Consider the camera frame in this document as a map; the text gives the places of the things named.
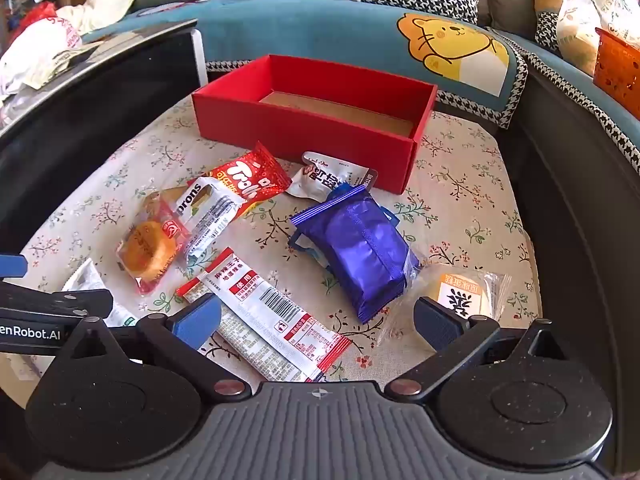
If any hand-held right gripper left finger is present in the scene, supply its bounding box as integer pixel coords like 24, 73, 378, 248
49, 292, 252, 403

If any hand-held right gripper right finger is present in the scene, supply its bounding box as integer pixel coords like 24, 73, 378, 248
384, 296, 588, 403

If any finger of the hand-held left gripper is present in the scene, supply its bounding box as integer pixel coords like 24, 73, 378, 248
0, 254, 29, 279
0, 280, 114, 322

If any clear packet with yellow pastry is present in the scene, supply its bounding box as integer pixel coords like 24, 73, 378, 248
377, 270, 513, 348

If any clear packet with orange mooncake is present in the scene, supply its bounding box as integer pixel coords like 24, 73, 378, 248
116, 191, 193, 295

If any long white red snack packet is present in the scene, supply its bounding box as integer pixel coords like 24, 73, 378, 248
176, 247, 352, 383

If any blue foil snack packet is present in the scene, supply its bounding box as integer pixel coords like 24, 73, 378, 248
289, 184, 421, 325

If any white biscuit bar packet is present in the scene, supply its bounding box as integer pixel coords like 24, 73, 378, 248
160, 176, 247, 281

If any white packet with black print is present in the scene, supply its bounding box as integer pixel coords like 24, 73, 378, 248
285, 151, 378, 201

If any red cardboard box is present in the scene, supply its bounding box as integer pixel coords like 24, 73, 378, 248
191, 55, 438, 196

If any white green snack packet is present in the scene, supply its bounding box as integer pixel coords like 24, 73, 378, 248
61, 257, 138, 328

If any floral tablecloth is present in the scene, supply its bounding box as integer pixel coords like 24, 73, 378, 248
17, 95, 543, 386

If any black glossy side table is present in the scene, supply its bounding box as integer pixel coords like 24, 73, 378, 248
0, 19, 208, 261

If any white red plastic bag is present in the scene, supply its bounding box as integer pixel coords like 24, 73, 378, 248
0, 2, 83, 106

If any blue houndstooth trim sofa cover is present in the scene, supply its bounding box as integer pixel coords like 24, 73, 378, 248
500, 30, 640, 176

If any white garment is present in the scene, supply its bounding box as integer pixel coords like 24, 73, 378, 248
57, 0, 146, 36

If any orange plastic basket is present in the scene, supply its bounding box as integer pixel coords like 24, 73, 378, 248
593, 27, 640, 121

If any small yellow houndstooth cushion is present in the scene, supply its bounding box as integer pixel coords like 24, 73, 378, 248
532, 0, 566, 51

